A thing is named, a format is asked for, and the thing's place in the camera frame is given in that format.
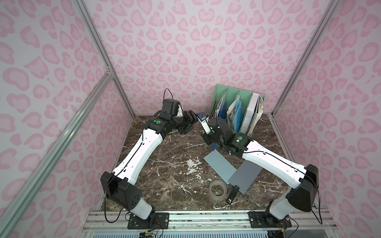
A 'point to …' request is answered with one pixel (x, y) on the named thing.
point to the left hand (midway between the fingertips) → (199, 118)
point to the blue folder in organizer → (237, 117)
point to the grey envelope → (244, 177)
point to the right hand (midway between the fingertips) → (204, 127)
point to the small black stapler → (232, 194)
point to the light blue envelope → (222, 166)
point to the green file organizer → (224, 101)
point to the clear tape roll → (218, 190)
